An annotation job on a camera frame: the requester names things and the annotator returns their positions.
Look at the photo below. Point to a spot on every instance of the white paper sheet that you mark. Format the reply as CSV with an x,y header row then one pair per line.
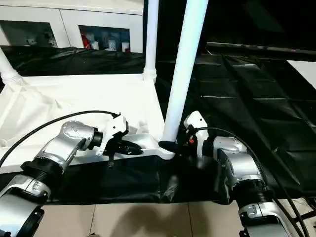
x,y
304,71

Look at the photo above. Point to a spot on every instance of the white plastic table leg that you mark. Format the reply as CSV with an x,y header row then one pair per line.
x,y
150,37
185,61
7,66

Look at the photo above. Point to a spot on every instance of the black mat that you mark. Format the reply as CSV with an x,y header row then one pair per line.
x,y
247,111

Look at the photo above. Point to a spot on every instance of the black tripod stand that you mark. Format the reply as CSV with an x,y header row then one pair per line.
x,y
309,212

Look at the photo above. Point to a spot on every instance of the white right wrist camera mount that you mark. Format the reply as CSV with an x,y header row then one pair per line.
x,y
195,118

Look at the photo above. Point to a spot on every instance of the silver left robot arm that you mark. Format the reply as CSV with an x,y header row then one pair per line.
x,y
66,138

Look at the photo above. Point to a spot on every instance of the white cabinet with glass doors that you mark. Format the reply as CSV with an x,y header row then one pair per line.
x,y
69,17

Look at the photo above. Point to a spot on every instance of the black backdrop cloth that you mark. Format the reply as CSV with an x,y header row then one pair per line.
x,y
247,19

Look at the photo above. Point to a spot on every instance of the white plastic table top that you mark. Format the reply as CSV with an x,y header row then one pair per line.
x,y
74,98

